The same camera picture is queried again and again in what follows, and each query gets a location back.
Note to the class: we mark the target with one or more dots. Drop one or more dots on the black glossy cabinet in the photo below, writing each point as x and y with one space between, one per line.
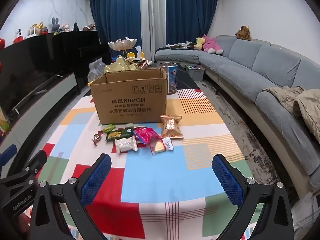
82 55

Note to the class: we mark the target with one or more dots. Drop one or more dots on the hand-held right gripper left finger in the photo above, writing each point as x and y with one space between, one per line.
96 180

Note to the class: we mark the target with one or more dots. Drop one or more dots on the white device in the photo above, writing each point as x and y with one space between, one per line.
18 33

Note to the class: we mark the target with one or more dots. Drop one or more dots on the small yellow-green snack packet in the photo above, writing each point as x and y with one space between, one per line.
107 128

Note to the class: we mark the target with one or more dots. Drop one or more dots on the grey sofa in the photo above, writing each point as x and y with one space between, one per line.
250 62

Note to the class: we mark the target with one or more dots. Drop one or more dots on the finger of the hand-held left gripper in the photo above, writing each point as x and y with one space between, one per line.
37 159
7 152

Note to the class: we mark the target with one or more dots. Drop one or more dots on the tan snack packet red print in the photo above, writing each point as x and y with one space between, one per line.
171 127

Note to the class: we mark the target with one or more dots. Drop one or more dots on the white snack packet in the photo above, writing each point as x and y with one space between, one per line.
126 145

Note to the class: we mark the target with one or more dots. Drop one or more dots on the beige jacket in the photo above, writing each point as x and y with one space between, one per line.
300 102

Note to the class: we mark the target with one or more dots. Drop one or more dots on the blue printed tin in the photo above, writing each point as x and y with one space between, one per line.
170 76

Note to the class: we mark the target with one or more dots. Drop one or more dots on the grey remote control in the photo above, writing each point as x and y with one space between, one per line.
40 91

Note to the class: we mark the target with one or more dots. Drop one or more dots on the dark and white clutter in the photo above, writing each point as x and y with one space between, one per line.
180 46

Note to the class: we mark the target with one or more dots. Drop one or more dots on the green snack bag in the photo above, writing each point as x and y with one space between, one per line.
3 122

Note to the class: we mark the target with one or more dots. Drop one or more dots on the brown plush toy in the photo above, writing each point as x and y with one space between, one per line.
243 33

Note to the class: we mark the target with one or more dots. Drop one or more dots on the yellow plush toy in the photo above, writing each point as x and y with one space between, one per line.
199 43

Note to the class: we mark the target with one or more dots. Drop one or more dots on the brown ornaments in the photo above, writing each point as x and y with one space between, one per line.
90 27

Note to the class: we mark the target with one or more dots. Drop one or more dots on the red and gold candy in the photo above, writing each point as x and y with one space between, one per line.
96 138

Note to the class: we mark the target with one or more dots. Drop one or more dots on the colourful patchwork tablecloth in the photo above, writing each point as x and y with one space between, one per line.
162 175

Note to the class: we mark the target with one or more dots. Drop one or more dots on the clear packet with yellow cake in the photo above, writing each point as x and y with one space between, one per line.
161 147

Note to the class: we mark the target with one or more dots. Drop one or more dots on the brown cardboard box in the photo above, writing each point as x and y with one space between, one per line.
130 100

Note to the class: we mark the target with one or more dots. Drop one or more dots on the pink snack packet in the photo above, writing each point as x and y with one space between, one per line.
147 134

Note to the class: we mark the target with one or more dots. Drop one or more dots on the blue curtain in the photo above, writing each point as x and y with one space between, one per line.
192 12
117 17

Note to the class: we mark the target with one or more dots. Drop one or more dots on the grey patterned rug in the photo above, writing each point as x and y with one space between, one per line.
240 120

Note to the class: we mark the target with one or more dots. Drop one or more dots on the clear plastic bag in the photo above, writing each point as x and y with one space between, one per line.
96 68

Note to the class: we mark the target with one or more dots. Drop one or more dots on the grey rabbit plush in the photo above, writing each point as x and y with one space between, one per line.
55 25

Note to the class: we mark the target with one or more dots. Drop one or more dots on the black cone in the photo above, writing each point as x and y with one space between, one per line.
75 26

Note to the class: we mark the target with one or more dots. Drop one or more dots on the grey storage bin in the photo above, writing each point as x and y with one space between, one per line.
196 72

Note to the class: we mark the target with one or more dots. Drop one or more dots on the white tissue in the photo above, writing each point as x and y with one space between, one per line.
138 49

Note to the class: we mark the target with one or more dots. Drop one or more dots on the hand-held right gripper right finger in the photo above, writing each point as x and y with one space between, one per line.
227 182

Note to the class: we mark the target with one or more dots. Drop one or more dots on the gold ornament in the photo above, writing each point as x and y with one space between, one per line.
37 27

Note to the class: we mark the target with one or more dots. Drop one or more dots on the black TV cabinet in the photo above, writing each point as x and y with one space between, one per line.
25 72

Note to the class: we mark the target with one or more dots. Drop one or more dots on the grey television stand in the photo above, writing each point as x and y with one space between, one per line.
45 102

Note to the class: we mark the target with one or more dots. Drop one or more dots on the pink doll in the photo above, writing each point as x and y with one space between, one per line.
65 27

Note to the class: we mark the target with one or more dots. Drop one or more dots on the small red box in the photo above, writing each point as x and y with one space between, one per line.
44 30

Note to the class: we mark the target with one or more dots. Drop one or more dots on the pink plush toy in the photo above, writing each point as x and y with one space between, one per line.
211 45

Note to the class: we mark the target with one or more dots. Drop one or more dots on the white sheer curtain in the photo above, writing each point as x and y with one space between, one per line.
155 17

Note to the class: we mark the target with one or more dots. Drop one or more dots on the yellow plastic object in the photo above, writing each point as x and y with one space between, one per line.
131 55

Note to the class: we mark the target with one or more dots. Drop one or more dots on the lotus-shaped dish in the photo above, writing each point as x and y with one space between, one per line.
122 43

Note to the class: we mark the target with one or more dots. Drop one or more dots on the gold tiered stand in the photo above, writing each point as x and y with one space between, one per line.
120 66

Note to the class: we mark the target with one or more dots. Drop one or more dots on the dark green cracker packet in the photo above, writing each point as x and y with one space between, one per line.
116 135

